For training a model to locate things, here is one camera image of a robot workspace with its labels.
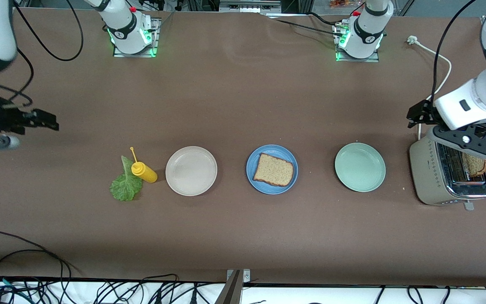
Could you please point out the orange packaged item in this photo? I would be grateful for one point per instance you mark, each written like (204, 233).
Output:
(342, 3)

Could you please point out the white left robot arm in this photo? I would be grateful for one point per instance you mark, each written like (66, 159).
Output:
(367, 36)

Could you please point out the brown bread slice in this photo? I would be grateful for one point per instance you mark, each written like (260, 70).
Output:
(477, 166)
(272, 171)

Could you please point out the blue plate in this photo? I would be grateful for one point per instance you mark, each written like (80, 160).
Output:
(272, 149)

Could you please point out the green lettuce leaf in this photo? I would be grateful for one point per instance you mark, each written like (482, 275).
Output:
(125, 188)

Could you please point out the grey metal box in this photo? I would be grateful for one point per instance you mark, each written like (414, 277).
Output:
(247, 6)

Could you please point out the yellow mustard squeeze bottle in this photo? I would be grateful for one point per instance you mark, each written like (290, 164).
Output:
(146, 172)

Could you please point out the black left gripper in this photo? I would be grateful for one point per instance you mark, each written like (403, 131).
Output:
(422, 112)

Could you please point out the light green plate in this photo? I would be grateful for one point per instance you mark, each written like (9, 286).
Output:
(360, 167)

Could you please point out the aluminium table bracket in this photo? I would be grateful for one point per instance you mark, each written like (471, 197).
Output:
(232, 291)

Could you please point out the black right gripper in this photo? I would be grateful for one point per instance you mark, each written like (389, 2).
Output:
(5, 118)

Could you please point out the beige and chrome toaster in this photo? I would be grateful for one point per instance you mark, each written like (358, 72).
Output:
(426, 177)

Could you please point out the beige plate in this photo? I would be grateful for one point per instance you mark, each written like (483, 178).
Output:
(191, 171)

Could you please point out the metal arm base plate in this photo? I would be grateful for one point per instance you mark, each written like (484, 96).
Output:
(359, 60)
(135, 55)

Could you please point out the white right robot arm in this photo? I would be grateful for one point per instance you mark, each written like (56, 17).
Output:
(122, 29)

